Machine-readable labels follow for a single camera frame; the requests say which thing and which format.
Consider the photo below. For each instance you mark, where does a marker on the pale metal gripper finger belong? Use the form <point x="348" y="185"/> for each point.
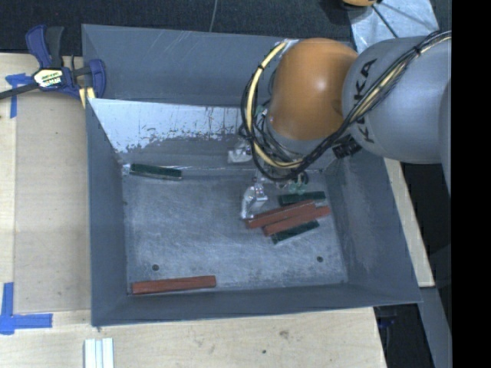
<point x="240" y="155"/>
<point x="251" y="201"/>

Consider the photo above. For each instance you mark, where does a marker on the red-brown flat block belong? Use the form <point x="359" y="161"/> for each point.
<point x="282" y="213"/>
<point x="172" y="284"/>
<point x="303" y="221"/>

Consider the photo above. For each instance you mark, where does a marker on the dark green flat block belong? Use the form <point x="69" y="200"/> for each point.
<point x="303" y="198"/>
<point x="155" y="171"/>
<point x="295" y="232"/>

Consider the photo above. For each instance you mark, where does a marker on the grey metal bin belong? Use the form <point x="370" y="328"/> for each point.
<point x="199" y="224"/>

